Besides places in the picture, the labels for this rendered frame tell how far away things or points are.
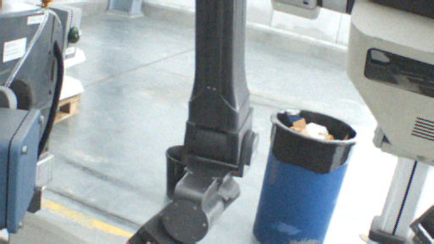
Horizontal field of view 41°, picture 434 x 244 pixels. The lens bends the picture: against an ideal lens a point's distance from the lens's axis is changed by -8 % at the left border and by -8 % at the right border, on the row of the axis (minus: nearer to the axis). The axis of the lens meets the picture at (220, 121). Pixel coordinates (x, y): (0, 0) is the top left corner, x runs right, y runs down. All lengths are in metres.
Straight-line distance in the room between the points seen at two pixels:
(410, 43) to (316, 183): 2.03
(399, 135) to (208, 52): 0.63
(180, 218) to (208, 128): 0.12
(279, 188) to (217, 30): 2.43
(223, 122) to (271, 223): 2.44
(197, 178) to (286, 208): 2.36
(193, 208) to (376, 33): 0.48
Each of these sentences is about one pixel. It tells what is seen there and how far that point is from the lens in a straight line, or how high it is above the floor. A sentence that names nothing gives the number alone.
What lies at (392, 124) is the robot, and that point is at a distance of 1.20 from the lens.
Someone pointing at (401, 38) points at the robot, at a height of 1.39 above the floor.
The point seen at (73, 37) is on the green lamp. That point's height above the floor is 1.28.
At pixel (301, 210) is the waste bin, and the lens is 3.07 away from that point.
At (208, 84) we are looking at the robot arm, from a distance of 0.70.
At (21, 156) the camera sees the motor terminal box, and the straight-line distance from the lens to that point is 0.52.
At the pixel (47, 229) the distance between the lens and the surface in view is 0.93.
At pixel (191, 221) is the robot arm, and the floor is 1.17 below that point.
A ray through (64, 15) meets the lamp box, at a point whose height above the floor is 1.32.
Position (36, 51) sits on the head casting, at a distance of 0.98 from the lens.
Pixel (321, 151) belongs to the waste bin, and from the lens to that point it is 2.94.
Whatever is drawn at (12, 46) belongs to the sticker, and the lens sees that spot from 0.92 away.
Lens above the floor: 1.50
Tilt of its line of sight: 17 degrees down
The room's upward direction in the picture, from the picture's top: 11 degrees clockwise
